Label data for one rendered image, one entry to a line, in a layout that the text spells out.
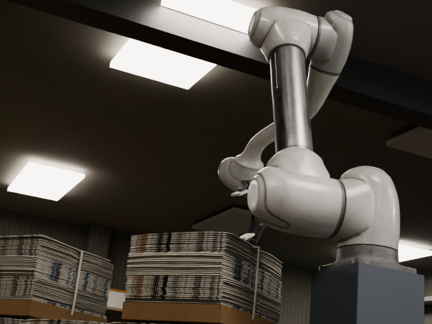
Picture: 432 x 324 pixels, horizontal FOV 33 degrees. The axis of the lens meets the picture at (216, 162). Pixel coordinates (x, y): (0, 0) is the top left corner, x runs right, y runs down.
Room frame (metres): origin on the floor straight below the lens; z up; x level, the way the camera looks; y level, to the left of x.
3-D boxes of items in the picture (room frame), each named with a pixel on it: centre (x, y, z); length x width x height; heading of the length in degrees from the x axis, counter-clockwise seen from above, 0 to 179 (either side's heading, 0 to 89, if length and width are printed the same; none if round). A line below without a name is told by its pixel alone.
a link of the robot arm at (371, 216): (1.80, -0.40, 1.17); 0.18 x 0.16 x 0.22; 105
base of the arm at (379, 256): (1.81, -0.43, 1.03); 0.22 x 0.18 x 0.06; 114
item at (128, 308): (1.88, 0.04, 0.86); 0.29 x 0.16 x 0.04; 61
